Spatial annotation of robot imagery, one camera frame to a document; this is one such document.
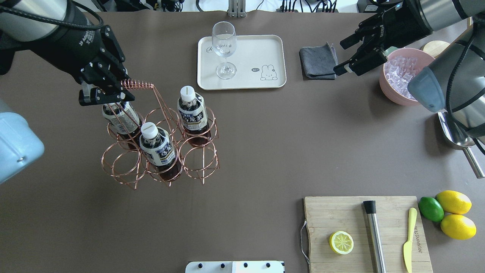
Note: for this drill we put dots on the pink bowl with ice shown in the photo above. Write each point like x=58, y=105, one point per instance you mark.
x=402, y=66

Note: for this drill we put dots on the tea bottle white cap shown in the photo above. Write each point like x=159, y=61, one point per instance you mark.
x=193, y=112

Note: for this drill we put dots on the steel muddler black tip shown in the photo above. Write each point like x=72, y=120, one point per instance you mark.
x=371, y=212

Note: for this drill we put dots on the yellow plastic knife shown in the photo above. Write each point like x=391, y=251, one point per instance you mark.
x=408, y=245

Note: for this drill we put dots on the yellow lemon upper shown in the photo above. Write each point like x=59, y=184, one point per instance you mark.
x=454, y=202

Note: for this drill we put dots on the steel ice scoop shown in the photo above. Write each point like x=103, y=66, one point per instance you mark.
x=459, y=140

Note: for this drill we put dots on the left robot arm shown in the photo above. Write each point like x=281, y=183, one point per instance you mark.
x=31, y=25

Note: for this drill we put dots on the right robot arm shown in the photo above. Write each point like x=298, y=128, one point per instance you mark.
x=454, y=81

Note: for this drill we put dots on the yellow lemon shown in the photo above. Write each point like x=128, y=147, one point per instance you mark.
x=458, y=227
x=454, y=202

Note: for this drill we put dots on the copper wire bottle basket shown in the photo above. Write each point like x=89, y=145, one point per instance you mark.
x=128, y=167

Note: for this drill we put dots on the dark grey cloth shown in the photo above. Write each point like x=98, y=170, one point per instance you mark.
x=318, y=62

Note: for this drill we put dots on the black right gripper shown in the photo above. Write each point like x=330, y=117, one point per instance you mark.
x=407, y=23

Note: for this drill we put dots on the cream rabbit tray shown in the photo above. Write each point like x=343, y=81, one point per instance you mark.
x=259, y=61

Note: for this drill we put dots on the half lemon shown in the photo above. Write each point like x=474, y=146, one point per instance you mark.
x=341, y=242

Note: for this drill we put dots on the tea bottle front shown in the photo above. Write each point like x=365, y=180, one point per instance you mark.
x=158, y=148

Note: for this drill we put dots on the clear wine glass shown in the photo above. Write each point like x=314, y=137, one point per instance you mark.
x=224, y=44

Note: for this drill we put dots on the tea bottle near handle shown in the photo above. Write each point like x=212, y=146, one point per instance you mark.
x=124, y=121

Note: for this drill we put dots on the green bowl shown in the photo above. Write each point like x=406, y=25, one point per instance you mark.
x=391, y=49

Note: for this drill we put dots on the green lime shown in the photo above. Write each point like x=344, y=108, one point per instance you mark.
x=431, y=209

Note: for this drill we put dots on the yellow lemon lower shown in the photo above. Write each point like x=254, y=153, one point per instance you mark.
x=458, y=227

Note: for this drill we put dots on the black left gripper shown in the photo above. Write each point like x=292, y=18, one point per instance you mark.
x=74, y=44

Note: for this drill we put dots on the aluminium frame post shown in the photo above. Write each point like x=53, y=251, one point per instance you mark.
x=237, y=8

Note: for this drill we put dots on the wooden cutting board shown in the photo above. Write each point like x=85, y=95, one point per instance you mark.
x=328, y=214

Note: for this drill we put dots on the round wooden stand base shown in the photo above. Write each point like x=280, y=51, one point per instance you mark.
x=435, y=48

